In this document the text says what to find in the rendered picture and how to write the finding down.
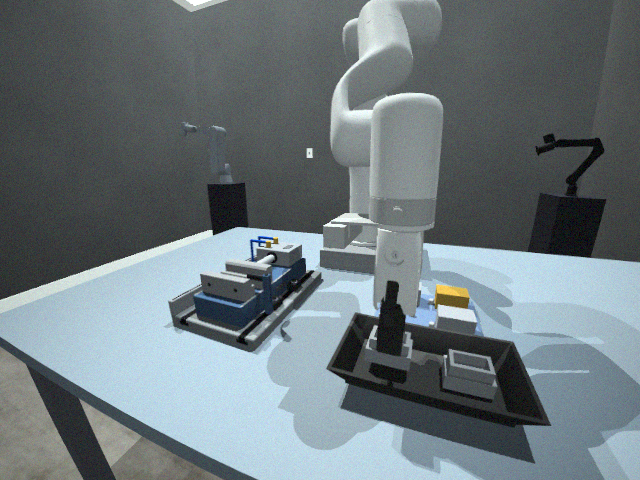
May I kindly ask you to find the yellow block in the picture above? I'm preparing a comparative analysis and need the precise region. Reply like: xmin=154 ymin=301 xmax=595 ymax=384
xmin=434 ymin=285 xmax=470 ymax=309

